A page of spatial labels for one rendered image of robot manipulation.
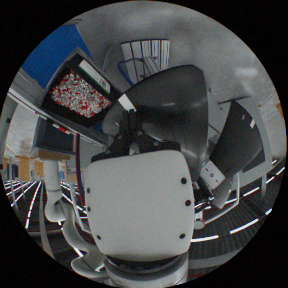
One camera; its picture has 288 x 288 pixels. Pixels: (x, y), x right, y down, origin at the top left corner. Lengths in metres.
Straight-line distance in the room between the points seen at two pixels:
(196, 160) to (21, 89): 0.48
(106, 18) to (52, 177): 1.25
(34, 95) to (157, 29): 1.03
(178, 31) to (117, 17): 0.57
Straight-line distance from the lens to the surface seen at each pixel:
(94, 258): 0.55
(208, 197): 0.30
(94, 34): 1.08
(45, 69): 0.49
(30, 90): 0.38
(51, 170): 0.66
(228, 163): 0.34
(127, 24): 1.05
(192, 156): 0.16
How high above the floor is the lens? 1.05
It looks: 14 degrees down
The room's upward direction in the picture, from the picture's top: 170 degrees clockwise
